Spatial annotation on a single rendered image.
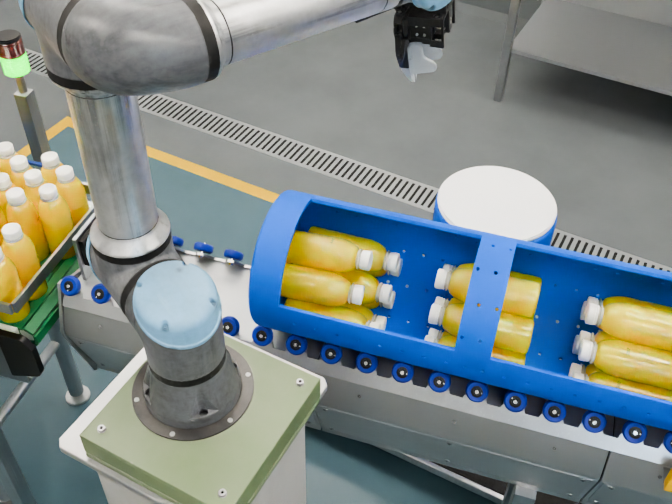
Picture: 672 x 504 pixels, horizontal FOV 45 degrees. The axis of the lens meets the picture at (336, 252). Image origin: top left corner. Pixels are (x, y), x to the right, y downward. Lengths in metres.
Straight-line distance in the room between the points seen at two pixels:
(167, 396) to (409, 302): 0.68
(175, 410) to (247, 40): 0.58
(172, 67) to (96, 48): 0.08
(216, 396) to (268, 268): 0.36
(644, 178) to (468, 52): 1.27
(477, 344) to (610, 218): 2.21
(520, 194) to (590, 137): 2.14
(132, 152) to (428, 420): 0.89
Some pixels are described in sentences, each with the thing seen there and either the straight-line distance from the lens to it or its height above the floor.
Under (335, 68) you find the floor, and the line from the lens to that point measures 4.37.
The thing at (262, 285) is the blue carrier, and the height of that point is 1.15.
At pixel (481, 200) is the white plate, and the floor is 1.04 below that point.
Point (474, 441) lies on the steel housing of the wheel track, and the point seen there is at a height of 0.85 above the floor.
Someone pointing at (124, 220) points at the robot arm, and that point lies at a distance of 1.15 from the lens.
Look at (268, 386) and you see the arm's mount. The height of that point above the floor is 1.21.
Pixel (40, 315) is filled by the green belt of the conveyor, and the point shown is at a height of 0.90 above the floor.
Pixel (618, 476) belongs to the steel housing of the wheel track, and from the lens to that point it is 1.72.
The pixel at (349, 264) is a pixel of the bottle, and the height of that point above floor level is 1.15.
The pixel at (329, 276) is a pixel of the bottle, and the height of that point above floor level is 1.13.
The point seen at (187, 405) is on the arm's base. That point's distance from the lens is 1.23.
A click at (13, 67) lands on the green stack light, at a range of 2.18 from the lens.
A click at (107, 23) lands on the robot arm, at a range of 0.89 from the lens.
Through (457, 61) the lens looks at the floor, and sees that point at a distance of 4.50.
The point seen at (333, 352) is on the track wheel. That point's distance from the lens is 1.65.
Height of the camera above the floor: 2.25
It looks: 44 degrees down
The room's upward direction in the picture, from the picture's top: 1 degrees clockwise
